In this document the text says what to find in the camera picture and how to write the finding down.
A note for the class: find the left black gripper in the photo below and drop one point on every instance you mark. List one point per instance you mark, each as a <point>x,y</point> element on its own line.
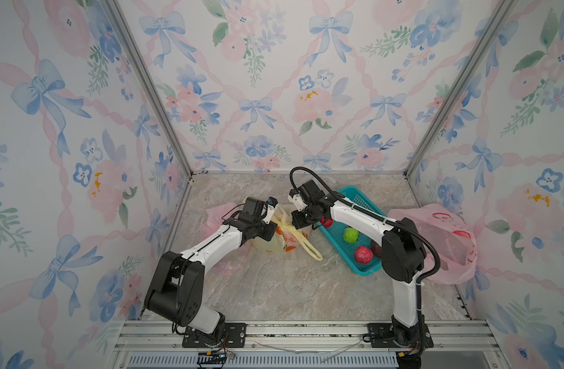
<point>270,228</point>

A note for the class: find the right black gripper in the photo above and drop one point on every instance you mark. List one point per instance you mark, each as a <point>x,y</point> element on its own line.
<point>296,221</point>

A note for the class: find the red apple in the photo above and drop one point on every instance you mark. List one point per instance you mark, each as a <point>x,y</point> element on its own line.
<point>326,223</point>

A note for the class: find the yellow knotted plastic bag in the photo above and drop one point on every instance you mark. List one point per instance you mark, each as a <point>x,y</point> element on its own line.
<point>287,237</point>

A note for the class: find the green crinkled toy vegetable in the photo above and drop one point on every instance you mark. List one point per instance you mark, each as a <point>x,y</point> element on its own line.
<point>351,235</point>

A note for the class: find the pink crinkled toy ball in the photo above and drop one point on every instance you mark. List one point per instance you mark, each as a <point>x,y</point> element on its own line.
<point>363,255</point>

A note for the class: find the dark purple round fruit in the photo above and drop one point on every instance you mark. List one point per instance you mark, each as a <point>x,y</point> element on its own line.
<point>376,249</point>

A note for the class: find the pink printed plastic bag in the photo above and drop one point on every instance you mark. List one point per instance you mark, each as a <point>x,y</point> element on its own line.
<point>451,237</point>

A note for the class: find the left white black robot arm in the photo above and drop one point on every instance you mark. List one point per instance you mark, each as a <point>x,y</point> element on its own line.
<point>176,289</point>

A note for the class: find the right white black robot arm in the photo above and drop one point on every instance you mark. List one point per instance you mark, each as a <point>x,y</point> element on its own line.
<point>407,294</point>

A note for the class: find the middle pink plastic bag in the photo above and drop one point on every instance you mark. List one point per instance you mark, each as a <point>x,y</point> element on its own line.
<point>234,260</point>

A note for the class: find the teal plastic mesh basket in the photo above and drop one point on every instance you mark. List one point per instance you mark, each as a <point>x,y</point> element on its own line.
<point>355,225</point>

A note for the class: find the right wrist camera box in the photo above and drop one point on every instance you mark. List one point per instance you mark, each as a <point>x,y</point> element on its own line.
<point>296,199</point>

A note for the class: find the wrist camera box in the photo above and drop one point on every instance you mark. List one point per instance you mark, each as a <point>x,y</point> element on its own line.
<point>296,199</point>
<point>270,207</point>

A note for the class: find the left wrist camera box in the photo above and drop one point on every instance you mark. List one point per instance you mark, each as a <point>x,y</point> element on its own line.
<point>270,207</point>

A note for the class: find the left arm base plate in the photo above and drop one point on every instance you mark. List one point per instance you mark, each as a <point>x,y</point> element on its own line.
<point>228,335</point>

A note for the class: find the left aluminium corner post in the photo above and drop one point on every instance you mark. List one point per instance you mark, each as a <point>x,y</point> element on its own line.
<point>124,33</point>

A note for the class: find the aluminium corner post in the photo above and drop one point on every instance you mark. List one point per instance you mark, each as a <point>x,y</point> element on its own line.
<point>124,33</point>
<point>494,23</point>

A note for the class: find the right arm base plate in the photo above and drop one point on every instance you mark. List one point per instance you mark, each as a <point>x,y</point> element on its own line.
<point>387,335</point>

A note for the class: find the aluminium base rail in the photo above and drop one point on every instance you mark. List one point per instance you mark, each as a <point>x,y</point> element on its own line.
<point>307,344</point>

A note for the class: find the right aluminium corner post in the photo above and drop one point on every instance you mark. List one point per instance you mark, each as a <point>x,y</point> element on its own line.
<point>494,23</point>

